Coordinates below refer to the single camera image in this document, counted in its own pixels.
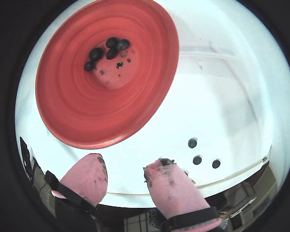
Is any red collapsible silicone cup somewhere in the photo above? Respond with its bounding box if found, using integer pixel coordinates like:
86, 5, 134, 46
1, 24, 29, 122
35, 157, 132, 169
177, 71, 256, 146
35, 0, 180, 150

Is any gripper finger with pink tip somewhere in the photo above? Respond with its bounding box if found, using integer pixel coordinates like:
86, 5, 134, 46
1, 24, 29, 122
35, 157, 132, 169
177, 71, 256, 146
143, 158, 222, 232
43, 153, 109, 218

